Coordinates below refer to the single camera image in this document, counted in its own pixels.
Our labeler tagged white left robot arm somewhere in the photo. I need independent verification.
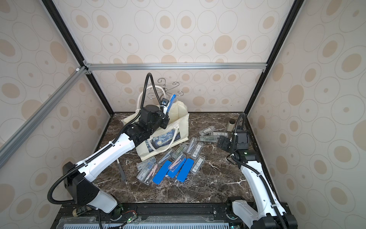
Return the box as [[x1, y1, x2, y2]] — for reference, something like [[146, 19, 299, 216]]
[[62, 105, 170, 213]]

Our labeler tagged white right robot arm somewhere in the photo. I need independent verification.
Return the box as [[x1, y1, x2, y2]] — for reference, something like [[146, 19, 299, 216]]
[[217, 130, 298, 229]]

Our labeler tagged starry night canvas bag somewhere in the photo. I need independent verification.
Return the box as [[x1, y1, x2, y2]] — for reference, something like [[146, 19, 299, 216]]
[[136, 100, 189, 161]]

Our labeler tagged clear compass case back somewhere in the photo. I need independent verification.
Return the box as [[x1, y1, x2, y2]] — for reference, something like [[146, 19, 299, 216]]
[[199, 126, 216, 136]]

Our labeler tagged clear compass case white label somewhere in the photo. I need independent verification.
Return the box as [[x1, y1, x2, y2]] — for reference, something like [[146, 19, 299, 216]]
[[191, 156, 205, 174]]

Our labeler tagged clear compass case far left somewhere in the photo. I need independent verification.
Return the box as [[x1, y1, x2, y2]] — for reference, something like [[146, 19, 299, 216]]
[[137, 161, 159, 185]]

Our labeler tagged clear case pink compass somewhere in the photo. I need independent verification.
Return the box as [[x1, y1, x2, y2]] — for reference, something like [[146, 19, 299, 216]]
[[169, 153, 186, 172]]

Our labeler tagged small jar black lid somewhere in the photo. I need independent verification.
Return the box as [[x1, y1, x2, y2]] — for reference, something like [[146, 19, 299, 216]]
[[226, 119, 236, 132]]

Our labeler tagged silver metal hook stand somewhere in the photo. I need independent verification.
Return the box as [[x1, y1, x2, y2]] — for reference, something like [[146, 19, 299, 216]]
[[155, 77, 185, 100]]

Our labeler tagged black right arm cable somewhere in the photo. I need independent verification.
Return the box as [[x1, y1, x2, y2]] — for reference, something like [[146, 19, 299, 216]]
[[226, 113, 288, 229]]

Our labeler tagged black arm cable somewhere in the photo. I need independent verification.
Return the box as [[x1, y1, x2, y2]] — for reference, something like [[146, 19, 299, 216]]
[[47, 73, 162, 205], [226, 113, 288, 229]]

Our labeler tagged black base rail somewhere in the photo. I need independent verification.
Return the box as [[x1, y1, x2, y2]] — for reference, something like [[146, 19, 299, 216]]
[[51, 202, 298, 229]]

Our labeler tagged horizontal aluminium rail back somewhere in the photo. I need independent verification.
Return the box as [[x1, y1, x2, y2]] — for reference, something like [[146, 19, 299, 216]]
[[86, 62, 267, 71]]

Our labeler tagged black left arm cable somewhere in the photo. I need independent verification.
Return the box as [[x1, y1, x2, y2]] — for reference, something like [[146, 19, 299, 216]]
[[47, 73, 162, 205]]

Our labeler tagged diagonal aluminium rail left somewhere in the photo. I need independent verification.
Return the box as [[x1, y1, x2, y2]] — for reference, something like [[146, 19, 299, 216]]
[[1, 66, 86, 167]]

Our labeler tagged black corner frame post right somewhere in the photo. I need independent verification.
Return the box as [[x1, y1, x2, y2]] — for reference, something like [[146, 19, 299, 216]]
[[244, 0, 305, 115]]

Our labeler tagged black corner frame post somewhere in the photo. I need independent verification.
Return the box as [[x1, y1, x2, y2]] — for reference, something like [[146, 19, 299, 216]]
[[244, 0, 305, 115], [41, 0, 114, 117]]

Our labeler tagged black corner frame post left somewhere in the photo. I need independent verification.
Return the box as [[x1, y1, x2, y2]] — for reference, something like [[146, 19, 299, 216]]
[[41, 0, 114, 117]]

